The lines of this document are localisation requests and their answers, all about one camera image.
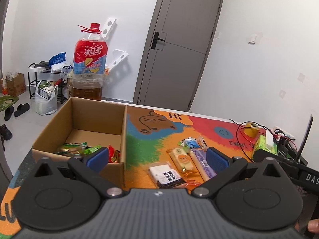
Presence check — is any red snack packet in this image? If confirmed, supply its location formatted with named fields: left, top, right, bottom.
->
left=108, top=145, right=121, bottom=164

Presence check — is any black door handle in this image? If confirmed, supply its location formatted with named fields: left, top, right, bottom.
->
left=151, top=32, right=165, bottom=50

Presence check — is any green tissue box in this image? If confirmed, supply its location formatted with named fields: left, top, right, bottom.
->
left=252, top=130, right=278, bottom=161

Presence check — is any black white snack pack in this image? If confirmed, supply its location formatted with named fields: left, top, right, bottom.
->
left=147, top=162, right=185, bottom=189

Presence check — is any yellow tape roll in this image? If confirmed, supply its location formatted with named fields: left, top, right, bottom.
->
left=243, top=121, right=260, bottom=139

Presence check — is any orange candy wrapper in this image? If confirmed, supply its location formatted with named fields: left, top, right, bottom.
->
left=183, top=179, right=202, bottom=191

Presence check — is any large iced tea bottle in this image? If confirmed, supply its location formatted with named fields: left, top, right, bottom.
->
left=72, top=23, right=108, bottom=101

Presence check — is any yellow biscuit pack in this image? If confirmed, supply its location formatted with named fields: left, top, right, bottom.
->
left=167, top=147, right=197, bottom=174

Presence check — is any purple snack pack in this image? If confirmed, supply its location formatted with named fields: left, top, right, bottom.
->
left=189, top=149, right=216, bottom=182

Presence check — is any white plastic bag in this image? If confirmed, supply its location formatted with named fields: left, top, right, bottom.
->
left=35, top=80, right=58, bottom=116

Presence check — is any blue green candy wrapper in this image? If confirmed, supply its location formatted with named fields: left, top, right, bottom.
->
left=178, top=137, right=201, bottom=152

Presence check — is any brown cardboard box on floor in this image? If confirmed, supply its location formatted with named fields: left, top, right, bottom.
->
left=6, top=73, right=26, bottom=97

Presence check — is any black cable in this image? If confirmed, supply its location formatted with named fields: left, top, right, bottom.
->
left=228, top=118, right=300, bottom=164

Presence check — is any green snack bag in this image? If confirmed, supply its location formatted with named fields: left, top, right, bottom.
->
left=55, top=142, right=102, bottom=157

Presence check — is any black slipper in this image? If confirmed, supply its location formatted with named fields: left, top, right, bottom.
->
left=4, top=105, right=14, bottom=121
left=14, top=103, right=30, bottom=117

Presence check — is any right hand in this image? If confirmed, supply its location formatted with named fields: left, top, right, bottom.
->
left=307, top=219, right=319, bottom=234

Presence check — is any black monitor edge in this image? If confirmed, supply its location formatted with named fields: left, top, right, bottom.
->
left=295, top=114, right=314, bottom=162

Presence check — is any green floor mat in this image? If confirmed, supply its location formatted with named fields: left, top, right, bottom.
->
left=0, top=95, right=19, bottom=111

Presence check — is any grey door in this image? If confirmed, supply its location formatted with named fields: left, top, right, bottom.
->
left=133, top=0, right=223, bottom=111

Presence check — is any blue plastic bag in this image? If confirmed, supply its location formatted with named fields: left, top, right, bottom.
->
left=49, top=52, right=66, bottom=67

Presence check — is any colourful table mat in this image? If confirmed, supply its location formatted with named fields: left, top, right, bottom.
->
left=0, top=105, right=297, bottom=237

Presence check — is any clear black small packet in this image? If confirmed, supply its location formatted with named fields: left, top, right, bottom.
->
left=198, top=136, right=208, bottom=152

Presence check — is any black shoe rack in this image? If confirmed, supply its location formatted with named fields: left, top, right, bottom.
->
left=28, top=61, right=72, bottom=104

